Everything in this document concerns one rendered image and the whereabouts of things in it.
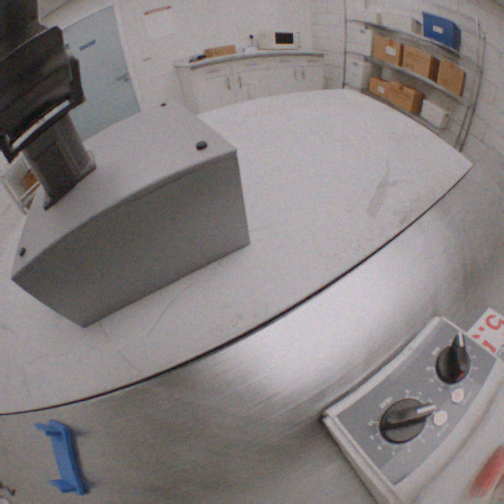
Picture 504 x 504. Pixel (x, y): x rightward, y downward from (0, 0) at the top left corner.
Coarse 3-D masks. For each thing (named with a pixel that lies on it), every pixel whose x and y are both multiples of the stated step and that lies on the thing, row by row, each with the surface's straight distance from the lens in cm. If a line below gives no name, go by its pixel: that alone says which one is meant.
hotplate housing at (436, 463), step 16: (432, 320) 21; (448, 320) 22; (416, 336) 21; (384, 368) 18; (496, 368) 20; (368, 384) 17; (496, 384) 20; (352, 400) 16; (480, 400) 19; (464, 416) 18; (480, 416) 19; (336, 432) 16; (464, 432) 18; (352, 448) 16; (448, 448) 17; (352, 464) 18; (368, 464) 16; (432, 464) 16; (448, 464) 18; (368, 480) 17; (384, 480) 15; (416, 480) 16; (432, 480) 17; (384, 496) 16; (400, 496) 16; (416, 496) 17
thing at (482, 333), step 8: (488, 320) 30; (496, 320) 30; (480, 328) 28; (488, 328) 29; (496, 328) 29; (472, 336) 27; (480, 336) 27; (488, 336) 28; (496, 336) 28; (488, 344) 27; (496, 344) 27; (496, 352) 26
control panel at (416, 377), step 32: (416, 352) 18; (480, 352) 20; (384, 384) 17; (416, 384) 17; (448, 384) 18; (480, 384) 19; (352, 416) 16; (448, 416) 17; (384, 448) 15; (416, 448) 16
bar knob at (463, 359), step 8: (456, 336) 18; (456, 344) 17; (464, 344) 18; (448, 352) 18; (456, 352) 17; (464, 352) 17; (440, 360) 18; (448, 360) 18; (456, 360) 17; (464, 360) 17; (440, 368) 18; (448, 368) 18; (456, 368) 17; (464, 368) 17; (440, 376) 18; (448, 376) 18; (456, 376) 17; (464, 376) 18
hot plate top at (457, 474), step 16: (496, 400) 18; (496, 416) 18; (480, 432) 17; (496, 432) 19; (464, 448) 16; (480, 448) 17; (464, 464) 16; (480, 464) 18; (448, 480) 16; (464, 480) 18; (432, 496) 15; (448, 496) 17
